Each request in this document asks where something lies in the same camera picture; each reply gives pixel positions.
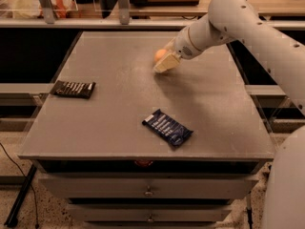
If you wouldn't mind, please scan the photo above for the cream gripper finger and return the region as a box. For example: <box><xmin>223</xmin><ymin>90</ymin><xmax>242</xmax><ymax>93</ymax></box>
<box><xmin>153</xmin><ymin>52</ymin><xmax>180</xmax><ymax>73</ymax></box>
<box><xmin>164</xmin><ymin>38</ymin><xmax>175</xmax><ymax>52</ymax></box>

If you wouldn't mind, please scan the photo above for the orange fruit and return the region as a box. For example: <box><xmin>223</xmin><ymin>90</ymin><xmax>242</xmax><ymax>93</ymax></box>
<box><xmin>154</xmin><ymin>49</ymin><xmax>167</xmax><ymax>62</ymax></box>

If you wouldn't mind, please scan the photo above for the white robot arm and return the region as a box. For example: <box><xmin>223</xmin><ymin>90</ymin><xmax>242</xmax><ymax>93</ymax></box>
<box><xmin>153</xmin><ymin>0</ymin><xmax>305</xmax><ymax>229</ymax></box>

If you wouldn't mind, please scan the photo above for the dark brown rxbar chocolate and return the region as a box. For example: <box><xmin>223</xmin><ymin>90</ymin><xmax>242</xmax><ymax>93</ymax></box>
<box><xmin>51</xmin><ymin>80</ymin><xmax>95</xmax><ymax>99</ymax></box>

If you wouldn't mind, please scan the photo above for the dark blue snack bar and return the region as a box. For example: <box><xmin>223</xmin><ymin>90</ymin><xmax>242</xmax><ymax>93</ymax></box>
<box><xmin>142</xmin><ymin>109</ymin><xmax>193</xmax><ymax>148</ymax></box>

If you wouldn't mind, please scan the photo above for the grey drawer cabinet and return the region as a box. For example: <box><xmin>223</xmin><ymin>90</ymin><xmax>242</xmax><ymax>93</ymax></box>
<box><xmin>21</xmin><ymin>31</ymin><xmax>275</xmax><ymax>229</ymax></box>

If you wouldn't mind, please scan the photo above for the red round sticker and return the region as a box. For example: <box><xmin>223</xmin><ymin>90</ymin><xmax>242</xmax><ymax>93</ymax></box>
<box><xmin>134</xmin><ymin>160</ymin><xmax>153</xmax><ymax>167</ymax></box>

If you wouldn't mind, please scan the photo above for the top drawer with knob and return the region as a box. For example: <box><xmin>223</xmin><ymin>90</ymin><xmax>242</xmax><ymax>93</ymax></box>
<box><xmin>39</xmin><ymin>176</ymin><xmax>257</xmax><ymax>199</ymax></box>

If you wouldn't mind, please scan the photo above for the drawer with knob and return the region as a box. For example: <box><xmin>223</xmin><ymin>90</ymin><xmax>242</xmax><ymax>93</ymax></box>
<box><xmin>67</xmin><ymin>204</ymin><xmax>231</xmax><ymax>222</ymax></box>
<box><xmin>39</xmin><ymin>176</ymin><xmax>257</xmax><ymax>199</ymax></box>

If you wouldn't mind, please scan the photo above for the white orange plastic bag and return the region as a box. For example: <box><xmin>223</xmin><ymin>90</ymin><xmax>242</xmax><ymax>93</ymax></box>
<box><xmin>11</xmin><ymin>0</ymin><xmax>75</xmax><ymax>18</ymax></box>

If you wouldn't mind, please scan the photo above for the lower drawer with knob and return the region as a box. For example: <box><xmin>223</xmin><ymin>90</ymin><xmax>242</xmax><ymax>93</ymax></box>
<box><xmin>67</xmin><ymin>204</ymin><xmax>231</xmax><ymax>222</ymax></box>

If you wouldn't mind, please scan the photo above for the metal rail frame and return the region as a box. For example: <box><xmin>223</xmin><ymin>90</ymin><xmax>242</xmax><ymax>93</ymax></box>
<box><xmin>0</xmin><ymin>0</ymin><xmax>305</xmax><ymax>30</ymax></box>

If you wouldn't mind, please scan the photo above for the black floor cable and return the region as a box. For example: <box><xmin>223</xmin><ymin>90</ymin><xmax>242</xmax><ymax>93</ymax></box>
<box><xmin>0</xmin><ymin>142</ymin><xmax>40</xmax><ymax>229</ymax></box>

